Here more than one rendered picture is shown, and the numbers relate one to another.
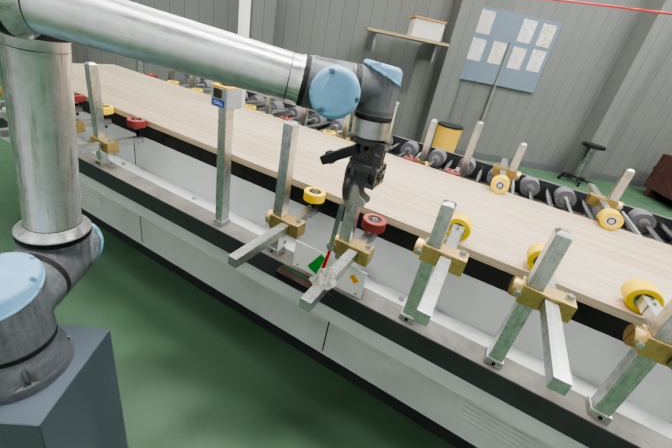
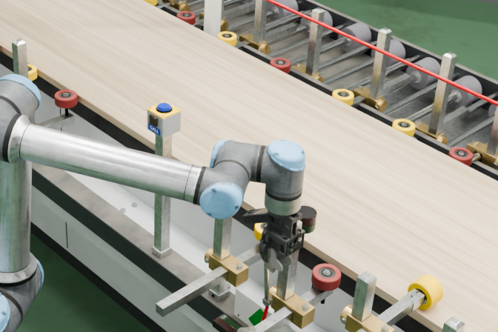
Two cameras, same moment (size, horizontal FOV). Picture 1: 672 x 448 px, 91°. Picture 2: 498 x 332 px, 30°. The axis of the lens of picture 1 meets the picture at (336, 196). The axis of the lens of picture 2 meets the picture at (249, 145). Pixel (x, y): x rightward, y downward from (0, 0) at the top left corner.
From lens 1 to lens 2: 161 cm
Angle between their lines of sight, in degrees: 19
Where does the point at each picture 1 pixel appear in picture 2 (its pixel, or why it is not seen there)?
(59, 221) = (16, 263)
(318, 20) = not seen: outside the picture
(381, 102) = (281, 185)
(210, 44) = (130, 171)
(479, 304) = not seen: outside the picture
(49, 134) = (15, 199)
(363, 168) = (275, 237)
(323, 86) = (208, 199)
